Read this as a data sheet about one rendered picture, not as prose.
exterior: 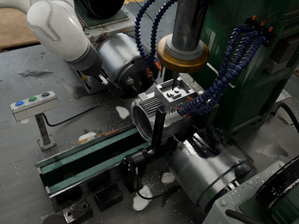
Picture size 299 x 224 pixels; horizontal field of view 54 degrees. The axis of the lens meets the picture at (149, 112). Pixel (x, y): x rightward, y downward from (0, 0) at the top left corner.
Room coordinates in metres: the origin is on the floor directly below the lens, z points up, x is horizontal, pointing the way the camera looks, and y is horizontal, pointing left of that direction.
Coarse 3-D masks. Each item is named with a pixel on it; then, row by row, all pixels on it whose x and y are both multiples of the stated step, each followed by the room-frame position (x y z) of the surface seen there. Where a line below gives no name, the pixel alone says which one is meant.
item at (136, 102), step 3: (135, 99) 0.81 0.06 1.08; (138, 99) 0.79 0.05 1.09; (135, 102) 0.78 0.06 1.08; (138, 102) 0.79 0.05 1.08; (132, 120) 0.80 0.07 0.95; (150, 120) 0.70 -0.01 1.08; (153, 120) 0.70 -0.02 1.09; (150, 123) 0.70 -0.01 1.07; (153, 123) 0.69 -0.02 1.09; (153, 126) 0.68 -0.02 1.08; (147, 141) 0.70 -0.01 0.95; (150, 141) 0.69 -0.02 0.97; (150, 144) 0.68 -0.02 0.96
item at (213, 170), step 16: (208, 128) 0.63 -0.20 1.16; (192, 144) 0.57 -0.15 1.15; (208, 144) 0.57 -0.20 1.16; (224, 144) 0.57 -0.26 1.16; (176, 160) 0.54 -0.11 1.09; (192, 160) 0.52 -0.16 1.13; (208, 160) 0.51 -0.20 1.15; (224, 160) 0.51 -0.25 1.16; (240, 160) 0.52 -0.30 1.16; (176, 176) 0.51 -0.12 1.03; (192, 176) 0.48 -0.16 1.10; (208, 176) 0.47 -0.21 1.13; (224, 176) 0.47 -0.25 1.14; (240, 176) 0.48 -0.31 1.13; (192, 192) 0.45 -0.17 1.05; (208, 192) 0.43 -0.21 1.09; (224, 192) 0.45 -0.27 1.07; (208, 208) 0.43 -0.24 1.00
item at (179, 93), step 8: (176, 80) 0.88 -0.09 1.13; (160, 88) 0.82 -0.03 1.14; (168, 88) 0.85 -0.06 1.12; (176, 88) 0.84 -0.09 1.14; (184, 88) 0.86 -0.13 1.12; (160, 96) 0.79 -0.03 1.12; (168, 96) 0.81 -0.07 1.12; (176, 96) 0.81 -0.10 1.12; (184, 96) 0.79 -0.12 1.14; (192, 96) 0.82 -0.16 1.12; (168, 104) 0.75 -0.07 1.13; (176, 104) 0.77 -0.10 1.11; (184, 104) 0.80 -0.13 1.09; (168, 112) 0.75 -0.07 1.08
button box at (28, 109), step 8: (40, 96) 0.77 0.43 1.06; (48, 96) 0.76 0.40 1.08; (56, 96) 0.77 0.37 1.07; (24, 104) 0.71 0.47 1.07; (32, 104) 0.71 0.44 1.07; (40, 104) 0.73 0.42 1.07; (48, 104) 0.74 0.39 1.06; (56, 104) 0.75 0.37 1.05; (16, 112) 0.67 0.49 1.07; (24, 112) 0.68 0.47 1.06; (32, 112) 0.70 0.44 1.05; (40, 112) 0.71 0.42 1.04; (16, 120) 0.66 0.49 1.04
